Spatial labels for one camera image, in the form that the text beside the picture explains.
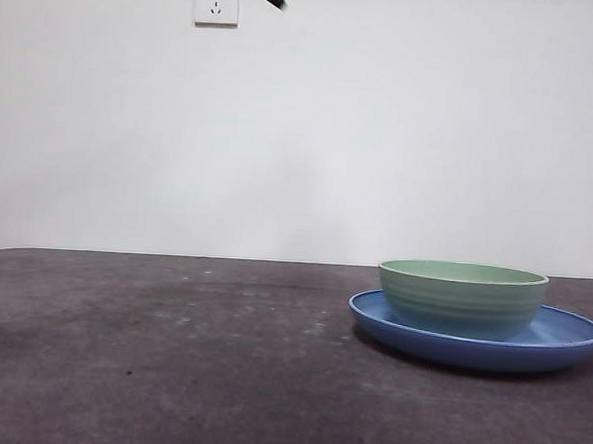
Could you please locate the blue plate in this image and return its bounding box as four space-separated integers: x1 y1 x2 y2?
345 287 593 376

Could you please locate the green ribbed bowl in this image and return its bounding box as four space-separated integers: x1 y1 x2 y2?
374 257 552 345

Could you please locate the white wall socket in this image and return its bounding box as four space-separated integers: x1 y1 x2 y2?
194 0 240 30

